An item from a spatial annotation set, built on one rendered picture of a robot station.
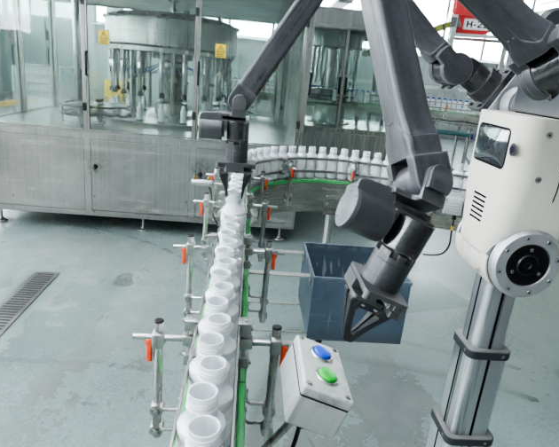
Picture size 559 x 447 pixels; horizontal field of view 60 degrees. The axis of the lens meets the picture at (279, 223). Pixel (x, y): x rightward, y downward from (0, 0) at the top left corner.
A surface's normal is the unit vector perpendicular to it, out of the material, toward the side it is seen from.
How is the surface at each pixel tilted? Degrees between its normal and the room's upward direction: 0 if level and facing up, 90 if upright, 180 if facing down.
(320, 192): 90
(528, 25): 62
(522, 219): 101
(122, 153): 90
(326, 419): 90
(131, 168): 90
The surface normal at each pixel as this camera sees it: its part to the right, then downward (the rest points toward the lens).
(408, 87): 0.28, -0.12
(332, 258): 0.05, 0.30
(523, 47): -0.54, 0.79
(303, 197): 0.43, 0.28
